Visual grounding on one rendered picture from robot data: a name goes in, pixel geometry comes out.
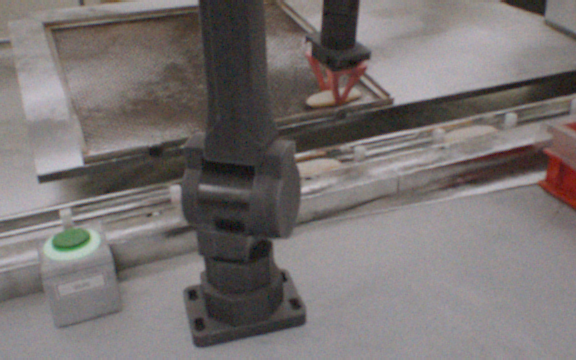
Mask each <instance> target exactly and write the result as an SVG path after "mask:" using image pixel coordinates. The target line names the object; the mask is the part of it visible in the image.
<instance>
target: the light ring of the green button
mask: <svg viewBox="0 0 576 360"><path fill-rule="evenodd" d="M87 230H89V229H87ZM89 232H90V234H91V236H92V237H91V238H92V240H91V242H90V243H89V245H88V246H87V247H85V248H82V249H80V250H77V251H73V252H57V251H54V250H53V249H52V248H51V240H52V238H53V237H52V238H51V239H50V240H48V241H47V242H46V244H45V247H44V250H45V253H46V256H48V257H50V258H53V259H57V260H68V259H75V258H79V257H82V255H85V254H87V253H89V252H91V251H92V250H93V249H96V248H97V246H98V245H99V241H100V240H99V236H98V234H97V233H95V231H93V232H92V230H89Z"/></svg>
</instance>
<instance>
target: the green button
mask: <svg viewBox="0 0 576 360"><path fill-rule="evenodd" d="M91 240H92V239H91V234H90V232H89V230H87V229H84V228H68V229H65V230H62V232H59V233H57V234H56V235H55V236H54V237H53V238H52V240H51V245H52V249H53V250H54V251H57V252H73V251H77V250H80V249H82V248H85V247H87V246H88V245H89V243H90V242H91Z"/></svg>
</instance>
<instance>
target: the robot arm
mask: <svg viewBox="0 0 576 360"><path fill-rule="evenodd" d="M360 2H361V0H323V3H322V20H321V31H318V32H312V33H306V34H305V43H311V50H308V52H306V53H305V56H306V58H308V60H309V62H310V66H311V68H312V70H313V72H314V74H315V77H316V80H317V82H318V84H319V87H321V90H322V93H323V92H326V91H331V93H332V96H334V99H335V104H336V105H337V106H338V105H342V104H344V101H345V99H347V98H348V96H349V94H350V92H351V91H352V88H353V86H354V85H355V84H356V83H357V81H359V80H360V79H361V76H362V75H363V74H364V73H365V71H366V70H367V67H368V64H367V63H366V62H364V61H366V60H371V57H372V50H371V49H369V48H367V47H366V46H364V45H363V44H361V43H360V42H358V41H356V34H358V24H359V13H360ZM198 9H199V21H200V33H201V45H202V57H203V69H204V81H206V93H207V119H206V130H205V132H198V133H195V134H193V135H192V136H190V137H189V138H188V139H187V142H186V143H185V145H184V155H185V164H186V170H185V173H184V177H183V182H182V188H181V206H182V213H183V216H184V219H185V221H186V223H187V224H188V225H190V226H196V227H197V228H196V235H197V243H198V253H199V256H203V262H205V270H203V271H201V273H200V282H201V283H199V284H194V286H188V287H186V288H185V289H184V290H183V296H184V304H185V310H186V314H187V319H188V325H189V329H190V335H191V339H192V344H194V345H195V347H196V348H207V346H212V345H217V344H222V343H227V342H232V341H237V340H241V339H247V338H251V337H257V336H262V334H266V333H272V332H276V331H282V330H286V329H291V328H296V327H301V326H303V325H305V322H306V307H305V305H304V303H303V301H302V297H301V295H300V293H299V291H298V289H297V287H296V284H295V282H293V280H292V278H291V276H290V274H289V271H288V270H287V269H285V268H279V267H278V265H277V264H276V263H275V258H274V248H273V241H271V240H269V239H277V238H278V239H288V238H289V237H290V235H291V233H292V231H293V229H294V226H296V223H297V219H298V215H299V210H300V202H301V174H300V170H299V166H298V165H297V164H296V148H294V141H285V139H278V128H277V125H276V124H275V120H274V116H273V111H272V106H271V99H270V92H268V78H267V54H266V29H265V5H264V0H198ZM319 62H321V63H322V65H323V66H325V67H326V73H327V78H328V82H327V84H326V83H325V81H324V78H323V74H322V71H321V68H319V65H318V63H319ZM350 73H352V74H351V76H350V79H349V81H348V83H347V85H345V88H344V91H343V93H342V95H341V96H340V92H339V79H340V76H341V75H346V74H350Z"/></svg>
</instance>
